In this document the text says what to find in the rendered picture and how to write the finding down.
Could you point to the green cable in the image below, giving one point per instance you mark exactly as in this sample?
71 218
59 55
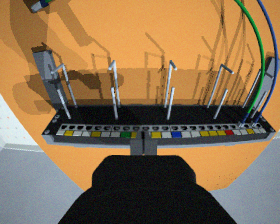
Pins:
261 54

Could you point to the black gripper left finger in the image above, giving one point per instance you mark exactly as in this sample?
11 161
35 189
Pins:
136 145

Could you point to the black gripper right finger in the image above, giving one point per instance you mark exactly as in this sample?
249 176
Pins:
149 145

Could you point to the blue patch cord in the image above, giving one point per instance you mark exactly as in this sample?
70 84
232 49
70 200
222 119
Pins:
276 56

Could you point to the dark grey rack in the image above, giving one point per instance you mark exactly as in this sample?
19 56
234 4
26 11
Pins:
99 126

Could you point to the white cable plug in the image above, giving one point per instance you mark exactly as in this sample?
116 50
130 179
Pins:
39 5

